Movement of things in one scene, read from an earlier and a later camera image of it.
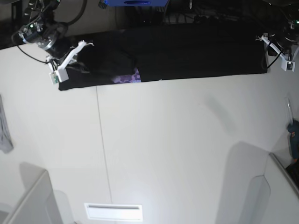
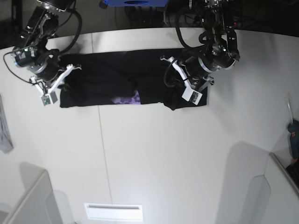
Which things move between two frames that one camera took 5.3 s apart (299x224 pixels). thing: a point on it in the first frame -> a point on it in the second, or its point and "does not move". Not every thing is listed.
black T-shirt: x=164 y=53 -> x=122 y=78
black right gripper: x=287 y=38 -> x=195 y=67
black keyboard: x=293 y=170 does not move
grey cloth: x=6 y=143 does not move
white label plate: x=111 y=211 does not move
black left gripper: x=62 y=46 -> x=46 y=70
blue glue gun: x=293 y=128 does not move
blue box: x=137 y=3 does not move
